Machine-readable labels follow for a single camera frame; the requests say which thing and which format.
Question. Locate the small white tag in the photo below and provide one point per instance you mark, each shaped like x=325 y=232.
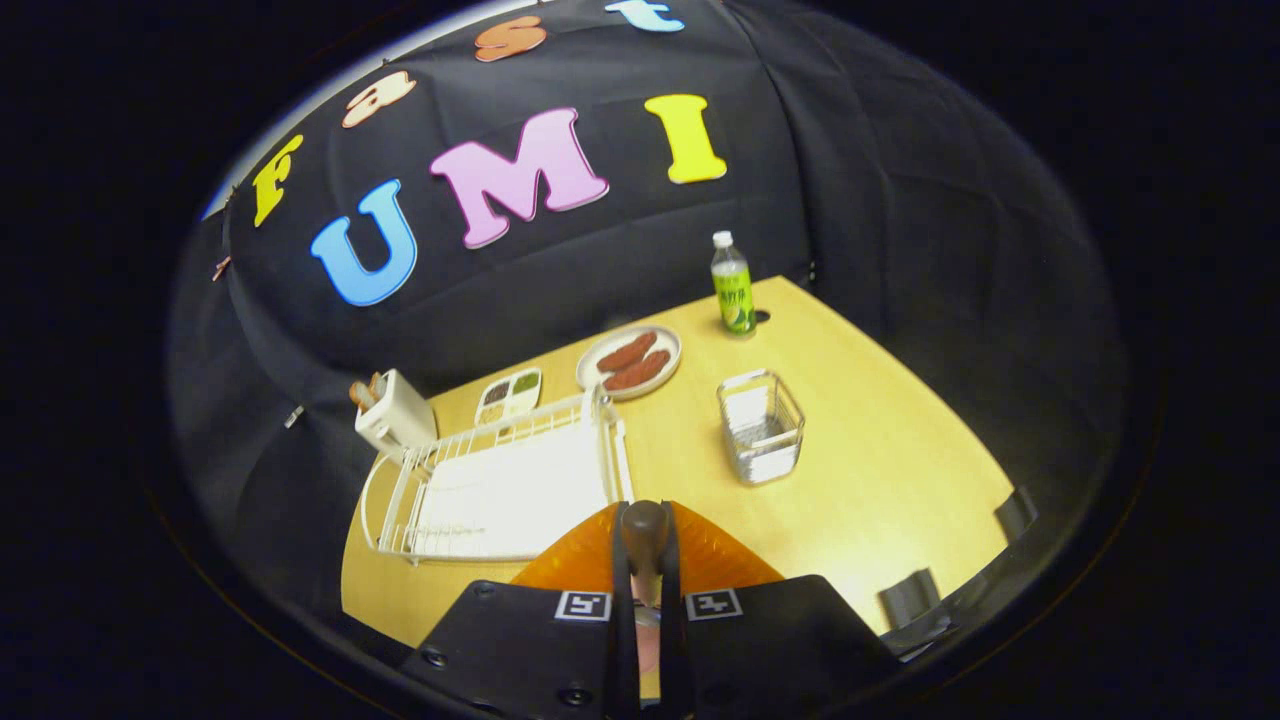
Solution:
x=294 y=416

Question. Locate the brown sausage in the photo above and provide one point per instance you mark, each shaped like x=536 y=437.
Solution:
x=627 y=352
x=638 y=371

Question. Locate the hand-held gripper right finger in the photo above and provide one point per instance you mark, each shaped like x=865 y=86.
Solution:
x=790 y=645

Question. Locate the black chair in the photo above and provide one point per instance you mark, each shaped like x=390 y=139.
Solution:
x=908 y=598
x=1015 y=515

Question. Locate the beige plate with sausages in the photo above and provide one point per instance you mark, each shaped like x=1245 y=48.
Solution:
x=590 y=372

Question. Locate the toasted bread slice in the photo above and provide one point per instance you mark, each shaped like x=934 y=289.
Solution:
x=378 y=384
x=361 y=395

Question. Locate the white divided seasoning tray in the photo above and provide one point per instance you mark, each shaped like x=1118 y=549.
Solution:
x=510 y=395

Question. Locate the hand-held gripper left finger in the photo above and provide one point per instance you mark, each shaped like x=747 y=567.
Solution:
x=520 y=650

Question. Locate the white toaster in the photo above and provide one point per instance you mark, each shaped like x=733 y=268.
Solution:
x=400 y=420

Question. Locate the green label drink bottle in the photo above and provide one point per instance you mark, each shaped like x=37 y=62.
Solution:
x=733 y=290

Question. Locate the black backdrop cloth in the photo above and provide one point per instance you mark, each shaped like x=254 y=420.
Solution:
x=600 y=270

